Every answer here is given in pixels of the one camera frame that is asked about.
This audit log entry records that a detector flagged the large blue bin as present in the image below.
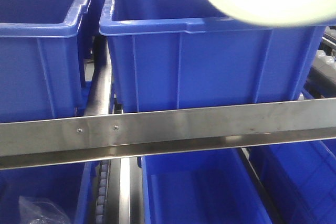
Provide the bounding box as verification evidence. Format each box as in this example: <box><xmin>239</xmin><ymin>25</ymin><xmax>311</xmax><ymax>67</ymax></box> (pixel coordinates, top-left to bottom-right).
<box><xmin>100</xmin><ymin>0</ymin><xmax>326</xmax><ymax>113</ymax></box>
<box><xmin>1</xmin><ymin>0</ymin><xmax>92</xmax><ymax>123</ymax></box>

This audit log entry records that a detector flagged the stainless steel front rail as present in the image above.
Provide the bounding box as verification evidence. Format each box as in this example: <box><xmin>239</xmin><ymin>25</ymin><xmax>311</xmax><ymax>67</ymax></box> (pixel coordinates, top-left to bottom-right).
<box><xmin>1</xmin><ymin>98</ymin><xmax>335</xmax><ymax>169</ymax></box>

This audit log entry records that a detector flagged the large blue bin left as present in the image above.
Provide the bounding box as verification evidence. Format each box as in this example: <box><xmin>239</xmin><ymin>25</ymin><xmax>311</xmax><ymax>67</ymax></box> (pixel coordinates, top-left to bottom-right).
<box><xmin>1</xmin><ymin>0</ymin><xmax>92</xmax><ymax>123</ymax></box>

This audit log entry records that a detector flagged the lower blue bin centre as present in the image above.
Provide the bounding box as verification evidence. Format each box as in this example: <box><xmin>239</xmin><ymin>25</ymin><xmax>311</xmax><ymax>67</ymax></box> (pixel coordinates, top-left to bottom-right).
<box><xmin>141</xmin><ymin>149</ymin><xmax>272</xmax><ymax>223</ymax></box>

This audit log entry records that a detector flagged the large blue bin centre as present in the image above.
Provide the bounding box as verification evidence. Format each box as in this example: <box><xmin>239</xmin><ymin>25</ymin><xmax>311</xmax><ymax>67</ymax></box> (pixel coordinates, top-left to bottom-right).
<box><xmin>100</xmin><ymin>0</ymin><xmax>326</xmax><ymax>113</ymax></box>

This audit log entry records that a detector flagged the clear plastic bag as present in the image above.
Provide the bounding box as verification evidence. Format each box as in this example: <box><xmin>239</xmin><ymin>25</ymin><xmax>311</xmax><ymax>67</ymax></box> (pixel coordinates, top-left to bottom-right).
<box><xmin>18</xmin><ymin>196</ymin><xmax>71</xmax><ymax>224</ymax></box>

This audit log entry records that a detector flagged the lower blue bin right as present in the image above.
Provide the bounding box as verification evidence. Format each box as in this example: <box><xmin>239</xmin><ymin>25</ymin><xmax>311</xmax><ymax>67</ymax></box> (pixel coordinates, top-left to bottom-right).
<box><xmin>249</xmin><ymin>140</ymin><xmax>335</xmax><ymax>223</ymax></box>

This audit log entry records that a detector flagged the lower blue bin left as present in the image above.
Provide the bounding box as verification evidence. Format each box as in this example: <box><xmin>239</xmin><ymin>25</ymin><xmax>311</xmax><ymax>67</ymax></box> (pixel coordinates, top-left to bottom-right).
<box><xmin>1</xmin><ymin>162</ymin><xmax>99</xmax><ymax>223</ymax></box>

